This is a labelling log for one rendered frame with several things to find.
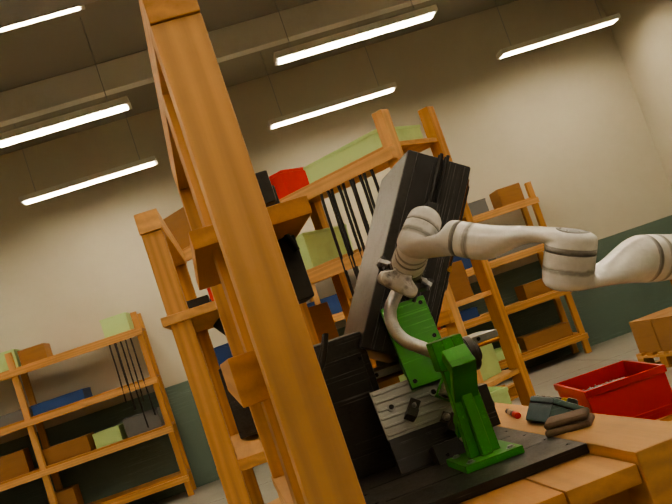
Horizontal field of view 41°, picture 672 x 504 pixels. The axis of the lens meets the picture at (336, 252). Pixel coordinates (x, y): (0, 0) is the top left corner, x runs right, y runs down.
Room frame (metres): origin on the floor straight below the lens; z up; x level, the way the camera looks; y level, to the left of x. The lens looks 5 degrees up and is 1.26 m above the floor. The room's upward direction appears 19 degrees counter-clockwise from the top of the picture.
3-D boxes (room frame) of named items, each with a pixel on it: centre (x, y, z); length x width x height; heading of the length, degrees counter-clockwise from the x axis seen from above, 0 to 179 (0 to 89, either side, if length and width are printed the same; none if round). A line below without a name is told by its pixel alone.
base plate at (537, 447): (2.26, -0.04, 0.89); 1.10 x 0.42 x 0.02; 10
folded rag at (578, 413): (1.94, -0.35, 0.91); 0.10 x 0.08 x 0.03; 68
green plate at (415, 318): (2.20, -0.11, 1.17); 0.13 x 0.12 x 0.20; 10
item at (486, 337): (2.36, -0.12, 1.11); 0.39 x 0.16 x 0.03; 100
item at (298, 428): (2.21, 0.26, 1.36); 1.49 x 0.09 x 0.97; 10
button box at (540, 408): (2.12, -0.36, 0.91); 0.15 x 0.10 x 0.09; 10
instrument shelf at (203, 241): (2.21, 0.22, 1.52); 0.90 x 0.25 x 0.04; 10
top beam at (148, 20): (2.21, 0.26, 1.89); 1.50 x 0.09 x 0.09; 10
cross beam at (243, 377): (2.20, 0.33, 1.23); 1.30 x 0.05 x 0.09; 10
